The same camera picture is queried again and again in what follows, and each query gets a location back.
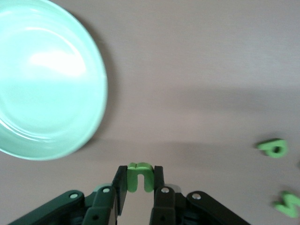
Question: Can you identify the green foam letter P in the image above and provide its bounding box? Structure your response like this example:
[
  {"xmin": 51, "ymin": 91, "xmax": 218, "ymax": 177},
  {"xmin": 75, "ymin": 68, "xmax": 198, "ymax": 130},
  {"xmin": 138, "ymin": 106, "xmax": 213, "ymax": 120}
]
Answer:
[{"xmin": 256, "ymin": 139, "xmax": 288, "ymax": 159}]

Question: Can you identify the mint green plate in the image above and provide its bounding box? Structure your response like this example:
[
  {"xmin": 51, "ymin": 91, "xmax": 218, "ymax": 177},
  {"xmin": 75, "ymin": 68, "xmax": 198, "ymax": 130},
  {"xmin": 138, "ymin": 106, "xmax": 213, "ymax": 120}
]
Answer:
[{"xmin": 0, "ymin": 0, "xmax": 108, "ymax": 161}]

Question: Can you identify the brown table cover mat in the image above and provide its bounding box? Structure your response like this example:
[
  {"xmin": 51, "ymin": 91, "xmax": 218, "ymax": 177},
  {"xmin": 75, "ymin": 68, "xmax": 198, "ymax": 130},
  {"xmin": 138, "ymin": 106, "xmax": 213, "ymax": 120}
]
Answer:
[{"xmin": 0, "ymin": 0, "xmax": 300, "ymax": 225}]

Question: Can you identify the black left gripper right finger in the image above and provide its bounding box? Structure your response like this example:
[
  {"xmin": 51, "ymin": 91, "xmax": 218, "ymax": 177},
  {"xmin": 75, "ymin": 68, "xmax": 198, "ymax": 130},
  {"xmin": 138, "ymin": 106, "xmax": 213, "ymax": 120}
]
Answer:
[{"xmin": 150, "ymin": 165, "xmax": 251, "ymax": 225}]

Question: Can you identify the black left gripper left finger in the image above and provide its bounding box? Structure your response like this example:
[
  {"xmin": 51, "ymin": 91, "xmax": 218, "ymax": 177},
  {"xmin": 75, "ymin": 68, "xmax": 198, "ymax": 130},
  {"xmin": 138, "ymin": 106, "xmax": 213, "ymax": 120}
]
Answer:
[{"xmin": 7, "ymin": 165, "xmax": 129, "ymax": 225}]

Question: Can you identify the green foam letter U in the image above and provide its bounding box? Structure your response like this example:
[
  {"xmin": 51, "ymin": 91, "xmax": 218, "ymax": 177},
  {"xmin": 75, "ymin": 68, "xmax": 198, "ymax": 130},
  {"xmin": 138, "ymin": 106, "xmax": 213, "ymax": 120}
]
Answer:
[{"xmin": 127, "ymin": 162, "xmax": 155, "ymax": 193}]

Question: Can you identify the green foam letter M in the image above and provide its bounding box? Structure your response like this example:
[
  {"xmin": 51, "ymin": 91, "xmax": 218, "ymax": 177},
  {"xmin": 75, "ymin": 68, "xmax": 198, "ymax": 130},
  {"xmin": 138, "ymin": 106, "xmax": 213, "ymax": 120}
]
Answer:
[{"xmin": 273, "ymin": 191, "xmax": 300, "ymax": 219}]

